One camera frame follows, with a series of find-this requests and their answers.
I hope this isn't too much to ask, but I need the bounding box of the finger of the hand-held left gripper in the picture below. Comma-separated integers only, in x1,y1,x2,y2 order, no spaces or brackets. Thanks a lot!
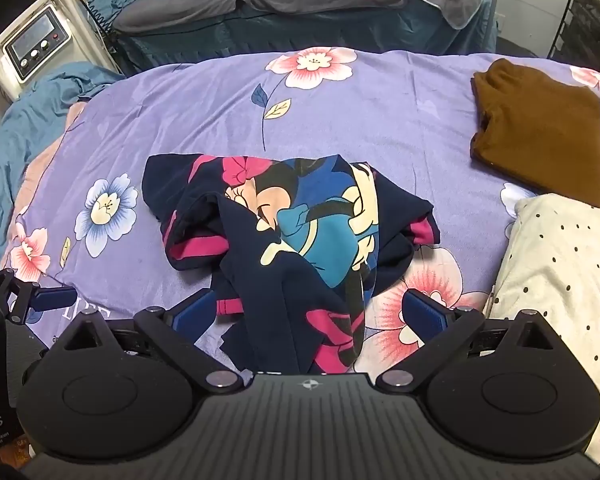
0,269,79,325

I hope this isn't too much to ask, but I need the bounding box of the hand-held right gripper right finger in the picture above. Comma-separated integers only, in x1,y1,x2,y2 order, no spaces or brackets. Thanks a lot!
377,289,568,394

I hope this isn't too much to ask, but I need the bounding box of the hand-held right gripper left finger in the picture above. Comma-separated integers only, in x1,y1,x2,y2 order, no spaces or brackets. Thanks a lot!
50,289,243,395

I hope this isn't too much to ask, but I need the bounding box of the navy cartoon print garment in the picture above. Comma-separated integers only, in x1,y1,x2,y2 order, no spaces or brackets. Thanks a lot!
142,152,441,376

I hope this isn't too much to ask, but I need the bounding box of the cream polka dot cloth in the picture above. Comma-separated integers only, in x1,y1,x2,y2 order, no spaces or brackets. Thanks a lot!
487,194,600,468

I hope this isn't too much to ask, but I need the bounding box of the teal blanket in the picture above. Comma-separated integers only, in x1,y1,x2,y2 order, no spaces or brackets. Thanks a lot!
0,62,127,273

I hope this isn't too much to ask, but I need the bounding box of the purple floral bedsheet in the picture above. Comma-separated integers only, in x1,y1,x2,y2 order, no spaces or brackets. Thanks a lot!
0,47,600,376

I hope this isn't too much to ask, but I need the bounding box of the folded brown cloth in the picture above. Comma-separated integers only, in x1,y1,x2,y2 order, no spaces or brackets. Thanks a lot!
469,57,600,209

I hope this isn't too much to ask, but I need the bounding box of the white machine with control panel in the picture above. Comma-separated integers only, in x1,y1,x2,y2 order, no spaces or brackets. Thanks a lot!
0,0,123,106

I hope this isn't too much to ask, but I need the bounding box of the black coiled cable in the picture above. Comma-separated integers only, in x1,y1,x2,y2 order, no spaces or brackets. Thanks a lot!
81,0,118,58

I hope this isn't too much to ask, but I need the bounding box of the black wire rack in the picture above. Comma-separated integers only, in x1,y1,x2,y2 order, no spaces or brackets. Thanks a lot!
546,0,600,87

